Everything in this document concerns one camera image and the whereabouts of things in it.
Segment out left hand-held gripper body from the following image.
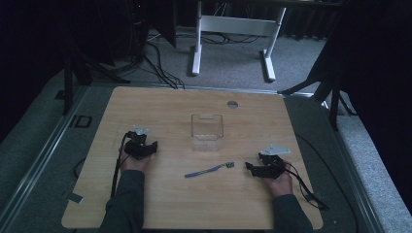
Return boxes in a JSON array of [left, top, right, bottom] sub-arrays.
[[124, 125, 152, 160]]

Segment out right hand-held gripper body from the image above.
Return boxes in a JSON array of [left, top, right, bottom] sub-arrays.
[[257, 145, 292, 180]]

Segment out blue toothbrush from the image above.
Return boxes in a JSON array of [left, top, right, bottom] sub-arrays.
[[184, 161, 235, 179]]

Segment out clear plastic container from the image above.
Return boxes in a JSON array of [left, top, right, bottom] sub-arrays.
[[190, 113, 224, 153]]

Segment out person's left hand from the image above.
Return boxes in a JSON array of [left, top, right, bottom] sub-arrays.
[[119, 150, 152, 173]]

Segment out person's right hand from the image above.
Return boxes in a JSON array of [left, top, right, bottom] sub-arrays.
[[262, 163, 294, 198]]

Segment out black tape floor mark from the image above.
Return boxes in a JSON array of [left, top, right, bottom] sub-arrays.
[[68, 115, 93, 129]]

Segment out grey tape piece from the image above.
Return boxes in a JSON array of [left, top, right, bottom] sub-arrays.
[[60, 191, 85, 205]]

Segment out black tripod stand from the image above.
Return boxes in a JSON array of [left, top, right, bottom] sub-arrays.
[[53, 32, 131, 117], [277, 48, 358, 132]]

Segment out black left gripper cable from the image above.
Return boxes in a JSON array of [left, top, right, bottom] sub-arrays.
[[110, 131, 131, 199]]

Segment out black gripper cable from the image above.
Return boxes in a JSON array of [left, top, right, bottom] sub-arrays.
[[284, 160, 330, 212], [110, 131, 131, 199]]

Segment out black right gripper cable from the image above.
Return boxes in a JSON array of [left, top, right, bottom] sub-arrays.
[[284, 160, 330, 212]]

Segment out thin black floor cable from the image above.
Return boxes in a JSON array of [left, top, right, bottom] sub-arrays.
[[294, 133, 360, 233]]

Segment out short black cable loop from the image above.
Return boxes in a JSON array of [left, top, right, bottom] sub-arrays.
[[73, 156, 87, 180]]

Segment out black floor cable bundle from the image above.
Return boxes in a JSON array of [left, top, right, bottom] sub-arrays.
[[142, 30, 187, 90]]

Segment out metal floor rail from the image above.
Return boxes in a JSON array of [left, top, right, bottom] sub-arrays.
[[0, 85, 89, 225], [319, 98, 387, 233]]

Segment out black cables under desk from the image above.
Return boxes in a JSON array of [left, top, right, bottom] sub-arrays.
[[200, 30, 261, 46]]

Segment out white desk frame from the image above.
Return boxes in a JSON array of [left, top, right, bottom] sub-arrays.
[[190, 0, 288, 83]]

